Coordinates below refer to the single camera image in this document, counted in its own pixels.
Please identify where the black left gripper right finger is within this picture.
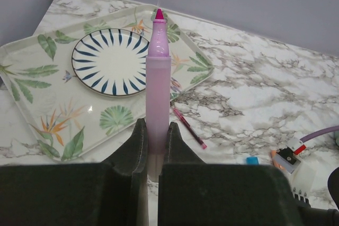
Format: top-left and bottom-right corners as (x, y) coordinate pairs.
(157, 122), (302, 225)

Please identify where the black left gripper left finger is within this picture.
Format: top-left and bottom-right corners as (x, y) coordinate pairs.
(1, 119), (148, 225)

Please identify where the blue pen cap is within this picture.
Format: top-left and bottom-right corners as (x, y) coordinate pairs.
(246, 157), (260, 165)

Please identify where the pink highlighter pen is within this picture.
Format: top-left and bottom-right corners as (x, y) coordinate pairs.
(146, 8), (171, 182)

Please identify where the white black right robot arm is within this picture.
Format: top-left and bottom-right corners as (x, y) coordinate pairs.
(292, 168), (338, 226)

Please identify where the pink thin pen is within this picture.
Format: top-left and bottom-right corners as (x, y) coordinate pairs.
(173, 107), (207, 149)

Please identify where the floral rectangular tray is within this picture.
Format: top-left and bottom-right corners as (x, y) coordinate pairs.
(0, 3), (215, 165)

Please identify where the blue striped white plate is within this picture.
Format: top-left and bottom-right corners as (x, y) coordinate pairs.
(72, 28), (149, 97)

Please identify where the green ceramic cup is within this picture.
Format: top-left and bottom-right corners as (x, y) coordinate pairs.
(334, 132), (339, 148)

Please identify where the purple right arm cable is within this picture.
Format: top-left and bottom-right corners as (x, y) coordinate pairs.
(301, 124), (339, 144)

